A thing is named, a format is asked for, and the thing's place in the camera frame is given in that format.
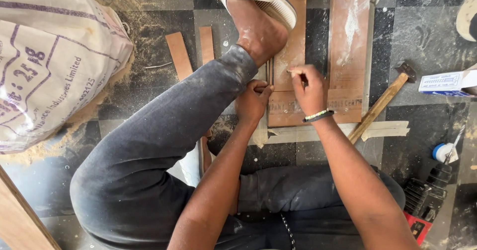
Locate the black wrist band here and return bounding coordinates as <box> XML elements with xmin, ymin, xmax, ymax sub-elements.
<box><xmin>303</xmin><ymin>110</ymin><xmax>335</xmax><ymax>123</ymax></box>

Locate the red tool case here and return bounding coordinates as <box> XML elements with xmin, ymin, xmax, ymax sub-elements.
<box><xmin>402</xmin><ymin>211</ymin><xmax>433</xmax><ymax>246</ymax></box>

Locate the narrow plywood plank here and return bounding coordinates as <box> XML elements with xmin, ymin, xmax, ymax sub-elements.
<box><xmin>268</xmin><ymin>0</ymin><xmax>307</xmax><ymax>93</ymax></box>

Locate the white beaded bracelet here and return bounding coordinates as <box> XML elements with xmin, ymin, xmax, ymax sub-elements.
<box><xmin>304</xmin><ymin>108</ymin><xmax>331</xmax><ymax>121</ymax></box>

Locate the person's right hand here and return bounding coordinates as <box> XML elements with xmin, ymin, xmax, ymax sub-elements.
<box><xmin>288</xmin><ymin>65</ymin><xmax>331</xmax><ymax>118</ymax></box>

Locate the black and white drawstring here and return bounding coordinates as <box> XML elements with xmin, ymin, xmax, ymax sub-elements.
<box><xmin>279</xmin><ymin>212</ymin><xmax>297</xmax><ymax>250</ymax></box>

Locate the black power tool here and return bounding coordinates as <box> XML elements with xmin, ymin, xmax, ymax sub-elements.
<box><xmin>403</xmin><ymin>163</ymin><xmax>454</xmax><ymax>223</ymax></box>

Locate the printed plywood cross piece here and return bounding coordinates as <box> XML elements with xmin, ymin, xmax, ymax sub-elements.
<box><xmin>267</xmin><ymin>88</ymin><xmax>364</xmax><ymax>128</ymax></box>

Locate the wide dusty plywood plank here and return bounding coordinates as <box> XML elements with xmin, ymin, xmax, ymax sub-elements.
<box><xmin>328</xmin><ymin>0</ymin><xmax>373</xmax><ymax>91</ymax></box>

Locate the person's leg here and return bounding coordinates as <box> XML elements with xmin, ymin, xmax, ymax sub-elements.
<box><xmin>70</xmin><ymin>44</ymin><xmax>259</xmax><ymax>250</ymax></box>
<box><xmin>220</xmin><ymin>164</ymin><xmax>406</xmax><ymax>250</ymax></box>

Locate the long brown wooden strip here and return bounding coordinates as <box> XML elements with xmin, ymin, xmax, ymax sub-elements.
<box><xmin>165</xmin><ymin>31</ymin><xmax>194</xmax><ymax>82</ymax></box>

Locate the thin metal blade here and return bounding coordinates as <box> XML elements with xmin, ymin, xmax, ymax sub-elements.
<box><xmin>443</xmin><ymin>125</ymin><xmax>467</xmax><ymax>165</ymax></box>

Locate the thin plywood edge strip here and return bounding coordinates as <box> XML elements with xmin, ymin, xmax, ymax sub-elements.
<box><xmin>261</xmin><ymin>56</ymin><xmax>275</xmax><ymax>94</ymax></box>

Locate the thin metal wire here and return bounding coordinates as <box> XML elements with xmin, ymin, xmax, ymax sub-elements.
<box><xmin>144</xmin><ymin>62</ymin><xmax>174</xmax><ymax>70</ymax></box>

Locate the white sandal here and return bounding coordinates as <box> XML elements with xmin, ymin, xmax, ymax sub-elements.
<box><xmin>214</xmin><ymin>0</ymin><xmax>298</xmax><ymax>33</ymax></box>
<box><xmin>178</xmin><ymin>129</ymin><xmax>214</xmax><ymax>188</ymax></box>

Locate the blue and white nail box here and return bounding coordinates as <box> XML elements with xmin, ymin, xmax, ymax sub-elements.
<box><xmin>418</xmin><ymin>69</ymin><xmax>477</xmax><ymax>98</ymax></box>

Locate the wooden handled hammer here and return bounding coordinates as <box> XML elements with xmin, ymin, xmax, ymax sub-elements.
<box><xmin>348</xmin><ymin>62</ymin><xmax>417</xmax><ymax>145</ymax></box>

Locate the person's left hand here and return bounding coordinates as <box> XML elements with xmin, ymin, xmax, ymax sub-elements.
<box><xmin>235</xmin><ymin>79</ymin><xmax>275</xmax><ymax>126</ymax></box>

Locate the person's left foot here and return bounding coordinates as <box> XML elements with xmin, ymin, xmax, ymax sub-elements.
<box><xmin>207</xmin><ymin>0</ymin><xmax>290</xmax><ymax>68</ymax></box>

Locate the person's right leg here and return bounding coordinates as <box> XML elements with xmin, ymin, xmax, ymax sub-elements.
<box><xmin>220</xmin><ymin>164</ymin><xmax>406</xmax><ymax>250</ymax></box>

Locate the large wooden board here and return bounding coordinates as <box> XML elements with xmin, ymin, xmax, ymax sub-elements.
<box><xmin>0</xmin><ymin>164</ymin><xmax>62</xmax><ymax>250</ymax></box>

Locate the short brown wooden strip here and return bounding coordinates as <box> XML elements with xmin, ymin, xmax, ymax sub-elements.
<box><xmin>199</xmin><ymin>26</ymin><xmax>215</xmax><ymax>65</ymax></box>

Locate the printed white woven sack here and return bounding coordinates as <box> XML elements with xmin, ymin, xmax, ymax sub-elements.
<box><xmin>0</xmin><ymin>0</ymin><xmax>134</xmax><ymax>155</ymax></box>

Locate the person's left leg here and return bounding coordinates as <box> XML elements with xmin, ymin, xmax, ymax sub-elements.
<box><xmin>70</xmin><ymin>44</ymin><xmax>259</xmax><ymax>250</ymax></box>

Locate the white bottle with blue cap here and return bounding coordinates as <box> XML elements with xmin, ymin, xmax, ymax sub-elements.
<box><xmin>432</xmin><ymin>142</ymin><xmax>460</xmax><ymax>164</ymax></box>

